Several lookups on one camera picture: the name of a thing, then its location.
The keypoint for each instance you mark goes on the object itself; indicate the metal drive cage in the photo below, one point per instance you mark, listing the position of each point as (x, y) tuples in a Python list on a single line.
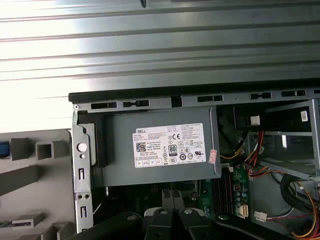
[(287, 150)]

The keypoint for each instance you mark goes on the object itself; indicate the black RAM slot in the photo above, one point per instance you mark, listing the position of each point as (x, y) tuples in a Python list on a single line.
[(218, 192), (227, 192)]

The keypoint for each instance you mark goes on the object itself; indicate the hard disk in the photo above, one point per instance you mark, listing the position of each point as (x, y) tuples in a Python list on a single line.
[(4, 150)]

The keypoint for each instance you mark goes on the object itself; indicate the open black PC case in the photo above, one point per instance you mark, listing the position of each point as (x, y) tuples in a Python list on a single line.
[(80, 175)]

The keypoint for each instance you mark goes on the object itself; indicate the grey parts rack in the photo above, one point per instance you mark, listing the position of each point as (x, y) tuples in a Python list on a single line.
[(25, 195)]

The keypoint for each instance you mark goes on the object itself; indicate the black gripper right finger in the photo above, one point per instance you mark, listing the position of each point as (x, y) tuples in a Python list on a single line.
[(192, 225)]

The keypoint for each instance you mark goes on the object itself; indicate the grey power supply unit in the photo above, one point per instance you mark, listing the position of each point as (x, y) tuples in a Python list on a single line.
[(120, 150)]

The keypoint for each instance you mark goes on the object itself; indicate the RAM stick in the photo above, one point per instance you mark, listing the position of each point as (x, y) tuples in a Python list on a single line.
[(22, 223)]

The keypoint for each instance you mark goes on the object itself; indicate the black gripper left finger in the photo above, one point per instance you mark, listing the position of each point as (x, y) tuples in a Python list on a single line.
[(157, 225)]

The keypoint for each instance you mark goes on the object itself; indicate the green motherboard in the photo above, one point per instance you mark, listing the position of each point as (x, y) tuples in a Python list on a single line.
[(240, 180)]

